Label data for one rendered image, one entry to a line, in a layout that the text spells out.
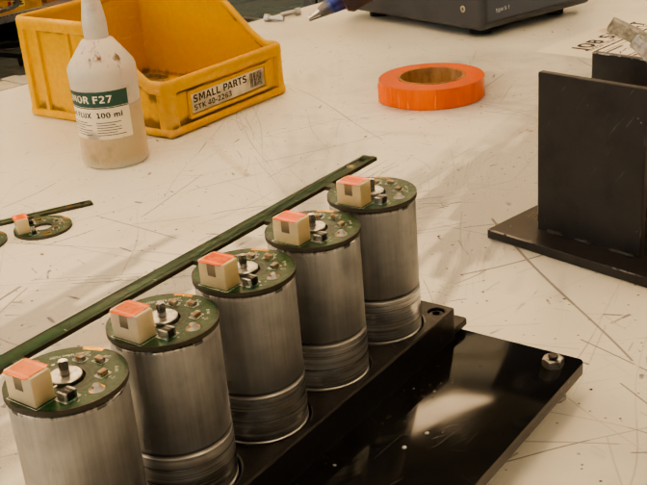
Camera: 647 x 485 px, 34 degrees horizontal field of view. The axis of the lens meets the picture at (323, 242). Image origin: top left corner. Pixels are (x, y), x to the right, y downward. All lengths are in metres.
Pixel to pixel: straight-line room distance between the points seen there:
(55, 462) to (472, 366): 0.14
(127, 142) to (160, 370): 0.31
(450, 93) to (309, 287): 0.33
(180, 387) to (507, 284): 0.18
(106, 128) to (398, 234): 0.27
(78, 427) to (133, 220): 0.26
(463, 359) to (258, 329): 0.08
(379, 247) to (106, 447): 0.11
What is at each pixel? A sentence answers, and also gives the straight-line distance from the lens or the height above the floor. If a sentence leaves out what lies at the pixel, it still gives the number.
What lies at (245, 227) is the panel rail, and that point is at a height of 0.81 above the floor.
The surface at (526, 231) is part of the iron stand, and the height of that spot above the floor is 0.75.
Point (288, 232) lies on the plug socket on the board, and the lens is 0.26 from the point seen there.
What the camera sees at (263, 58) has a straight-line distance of 0.61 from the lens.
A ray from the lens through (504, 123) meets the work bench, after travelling 0.55.
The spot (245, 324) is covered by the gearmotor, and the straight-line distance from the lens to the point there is 0.24.
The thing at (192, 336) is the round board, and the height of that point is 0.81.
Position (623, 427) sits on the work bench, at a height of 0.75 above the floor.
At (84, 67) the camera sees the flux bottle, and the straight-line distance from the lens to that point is 0.52.
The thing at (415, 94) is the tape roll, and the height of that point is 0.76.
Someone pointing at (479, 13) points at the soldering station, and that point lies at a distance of 0.73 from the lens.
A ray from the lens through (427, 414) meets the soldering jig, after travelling 0.28.
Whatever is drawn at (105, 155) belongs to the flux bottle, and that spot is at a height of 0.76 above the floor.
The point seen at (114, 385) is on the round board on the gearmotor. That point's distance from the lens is 0.21.
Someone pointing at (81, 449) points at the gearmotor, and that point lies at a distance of 0.21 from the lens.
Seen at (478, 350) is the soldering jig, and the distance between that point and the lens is 0.31.
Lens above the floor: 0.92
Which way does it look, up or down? 24 degrees down
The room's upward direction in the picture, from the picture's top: 5 degrees counter-clockwise
